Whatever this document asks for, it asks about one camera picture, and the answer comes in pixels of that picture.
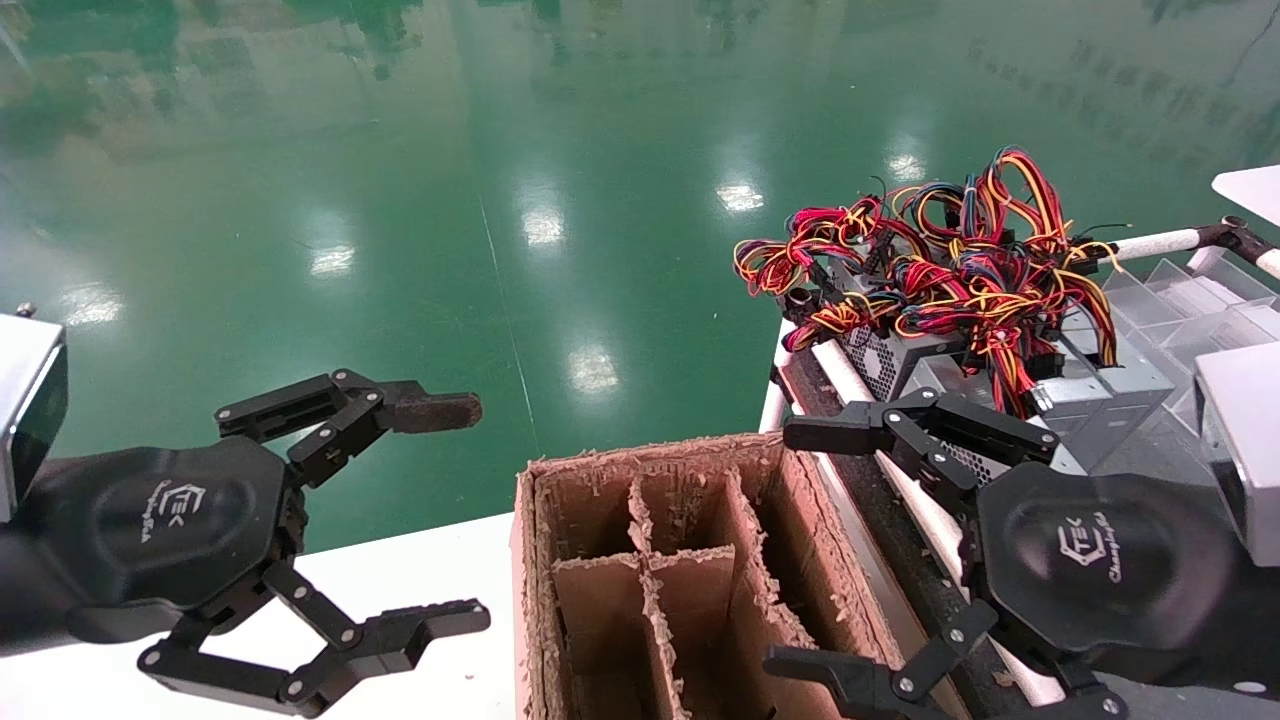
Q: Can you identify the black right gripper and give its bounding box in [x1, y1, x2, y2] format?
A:
[765, 388, 1280, 720]

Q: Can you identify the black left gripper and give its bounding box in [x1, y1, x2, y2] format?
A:
[0, 370, 491, 719]

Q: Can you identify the grey power supply with wires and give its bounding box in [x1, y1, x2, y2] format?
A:
[735, 195, 966, 403]
[940, 290, 1091, 483]
[1040, 235, 1176, 473]
[893, 200, 1061, 406]
[960, 150, 1111, 446]

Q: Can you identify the brown cardboard box with dividers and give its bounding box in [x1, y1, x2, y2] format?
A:
[512, 430, 931, 720]

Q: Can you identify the clear plastic divider tray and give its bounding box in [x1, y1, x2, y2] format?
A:
[1100, 258, 1280, 441]

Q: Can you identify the black pipe joint connector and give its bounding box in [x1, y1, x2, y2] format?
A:
[1195, 215, 1276, 263]

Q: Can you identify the white table corner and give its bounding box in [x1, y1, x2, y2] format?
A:
[1212, 165, 1280, 229]

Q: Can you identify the long white frame pipe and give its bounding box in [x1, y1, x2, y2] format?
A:
[812, 340, 1066, 709]

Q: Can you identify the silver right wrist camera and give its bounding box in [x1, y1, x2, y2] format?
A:
[1195, 343, 1280, 569]

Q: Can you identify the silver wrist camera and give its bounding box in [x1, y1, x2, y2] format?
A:
[0, 305, 69, 523]
[1195, 343, 1280, 569]

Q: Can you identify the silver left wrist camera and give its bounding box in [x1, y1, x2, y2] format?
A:
[0, 305, 69, 523]

